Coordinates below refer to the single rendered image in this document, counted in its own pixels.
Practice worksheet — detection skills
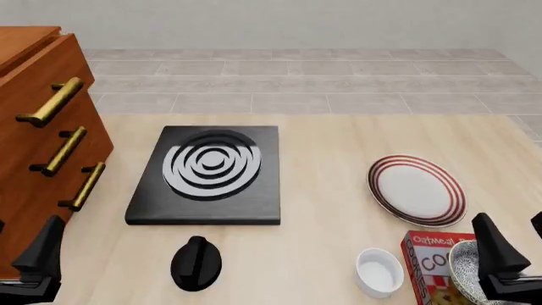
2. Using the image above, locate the red cookies box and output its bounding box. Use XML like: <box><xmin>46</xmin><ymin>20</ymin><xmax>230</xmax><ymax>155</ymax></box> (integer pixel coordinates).
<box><xmin>400</xmin><ymin>230</ymin><xmax>479</xmax><ymax>305</ymax></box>

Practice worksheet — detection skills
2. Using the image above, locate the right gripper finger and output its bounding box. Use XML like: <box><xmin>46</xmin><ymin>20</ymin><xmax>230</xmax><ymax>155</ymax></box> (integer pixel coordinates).
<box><xmin>472</xmin><ymin>212</ymin><xmax>532</xmax><ymax>281</ymax></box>
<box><xmin>530</xmin><ymin>210</ymin><xmax>542</xmax><ymax>240</ymax></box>

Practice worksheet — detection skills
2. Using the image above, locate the long brass drawer handle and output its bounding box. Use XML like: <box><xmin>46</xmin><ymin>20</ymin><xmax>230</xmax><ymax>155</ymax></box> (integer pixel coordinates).
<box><xmin>15</xmin><ymin>76</ymin><xmax>85</xmax><ymax>129</ymax></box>

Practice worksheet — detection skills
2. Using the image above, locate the wooden cabinet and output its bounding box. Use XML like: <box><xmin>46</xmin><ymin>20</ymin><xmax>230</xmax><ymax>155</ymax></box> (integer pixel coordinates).
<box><xmin>0</xmin><ymin>25</ymin><xmax>114</xmax><ymax>281</ymax></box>

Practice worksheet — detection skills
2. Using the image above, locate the round black stove knob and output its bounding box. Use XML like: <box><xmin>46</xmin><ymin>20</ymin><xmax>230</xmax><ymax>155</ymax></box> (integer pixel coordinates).
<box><xmin>170</xmin><ymin>235</ymin><xmax>223</xmax><ymax>292</ymax></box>

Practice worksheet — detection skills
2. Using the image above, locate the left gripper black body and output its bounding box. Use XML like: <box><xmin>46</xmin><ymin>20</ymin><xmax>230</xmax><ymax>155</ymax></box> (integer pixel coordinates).
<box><xmin>0</xmin><ymin>272</ymin><xmax>63</xmax><ymax>305</ymax></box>

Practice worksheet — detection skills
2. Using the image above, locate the flat black stove plate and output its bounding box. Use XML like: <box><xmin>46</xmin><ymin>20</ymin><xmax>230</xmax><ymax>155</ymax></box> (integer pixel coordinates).
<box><xmin>124</xmin><ymin>125</ymin><xmax>282</xmax><ymax>226</ymax></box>

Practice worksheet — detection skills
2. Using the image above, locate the white plate with red rings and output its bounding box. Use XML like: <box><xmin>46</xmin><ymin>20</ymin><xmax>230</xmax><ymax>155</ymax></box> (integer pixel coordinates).
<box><xmin>366</xmin><ymin>154</ymin><xmax>467</xmax><ymax>229</ymax></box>

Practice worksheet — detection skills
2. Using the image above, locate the black patterned bowl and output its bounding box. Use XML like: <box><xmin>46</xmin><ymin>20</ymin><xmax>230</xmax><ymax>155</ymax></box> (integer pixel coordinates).
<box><xmin>448</xmin><ymin>240</ymin><xmax>493</xmax><ymax>305</ymax></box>

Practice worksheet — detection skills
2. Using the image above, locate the small white bowl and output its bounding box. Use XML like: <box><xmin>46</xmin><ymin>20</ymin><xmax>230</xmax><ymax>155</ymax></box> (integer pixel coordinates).
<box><xmin>355</xmin><ymin>247</ymin><xmax>406</xmax><ymax>300</ymax></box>

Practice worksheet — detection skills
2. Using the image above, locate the tall wooden drawer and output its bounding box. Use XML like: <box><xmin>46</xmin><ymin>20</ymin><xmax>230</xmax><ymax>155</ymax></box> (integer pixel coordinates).
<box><xmin>0</xmin><ymin>33</ymin><xmax>97</xmax><ymax>150</ymax></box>

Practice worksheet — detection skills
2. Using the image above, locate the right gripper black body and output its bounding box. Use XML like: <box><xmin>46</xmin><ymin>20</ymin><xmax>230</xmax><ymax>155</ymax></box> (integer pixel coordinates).
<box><xmin>478</xmin><ymin>269</ymin><xmax>542</xmax><ymax>302</ymax></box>

